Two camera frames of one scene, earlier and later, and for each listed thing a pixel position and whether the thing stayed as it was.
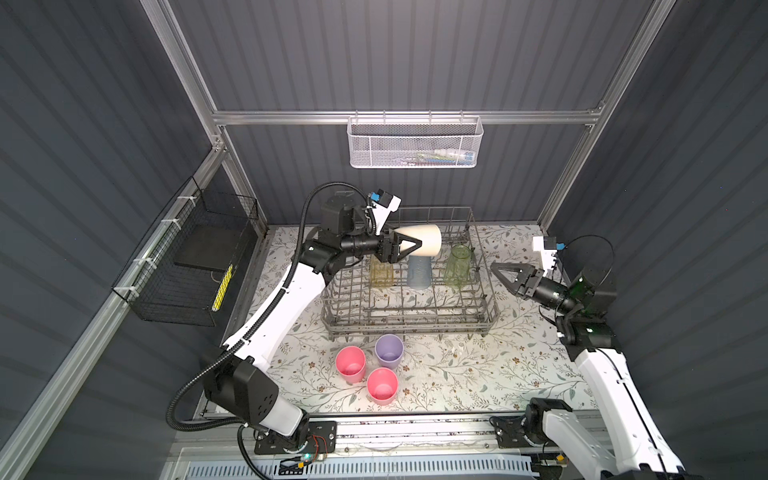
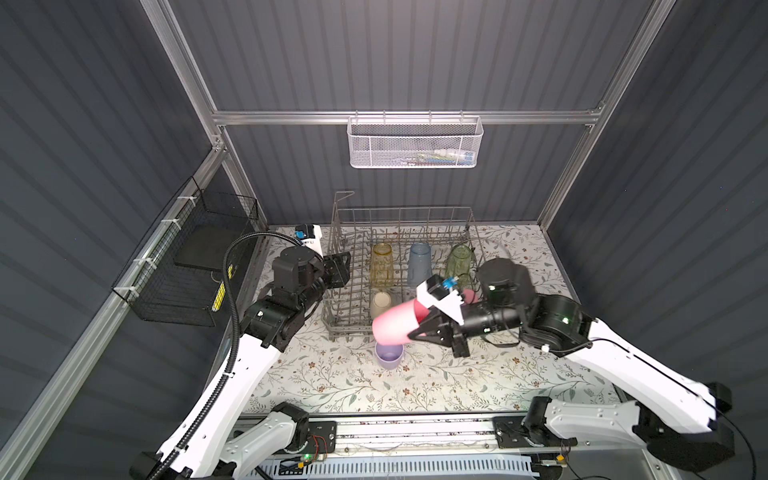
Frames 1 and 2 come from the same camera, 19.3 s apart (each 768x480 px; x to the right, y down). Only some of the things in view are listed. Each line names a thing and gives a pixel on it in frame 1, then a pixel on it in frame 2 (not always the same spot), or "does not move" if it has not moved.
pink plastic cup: (351, 364) → (470, 297)
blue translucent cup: (419, 272) does not move
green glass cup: (459, 271) does not move
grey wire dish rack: (439, 289) does not move
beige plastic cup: (430, 236) → (380, 303)
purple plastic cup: (388, 351) does not move
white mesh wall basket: (414, 142) does not move
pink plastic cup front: (382, 386) → (394, 324)
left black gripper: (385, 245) → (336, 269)
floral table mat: (524, 357) does not move
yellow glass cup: (381, 273) does not move
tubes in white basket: (444, 156) does not move
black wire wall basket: (184, 270) does not move
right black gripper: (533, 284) → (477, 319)
